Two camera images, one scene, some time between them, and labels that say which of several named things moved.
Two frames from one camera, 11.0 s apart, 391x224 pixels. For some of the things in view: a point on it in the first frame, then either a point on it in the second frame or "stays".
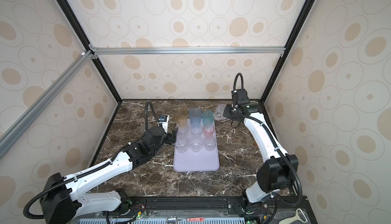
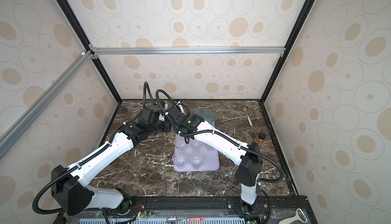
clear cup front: (210, 143) stays
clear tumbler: (196, 142) stays
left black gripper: (172, 136) -> (168, 127)
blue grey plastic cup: (195, 114) stays
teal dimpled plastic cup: (207, 117) stays
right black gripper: (226, 113) -> (187, 117)
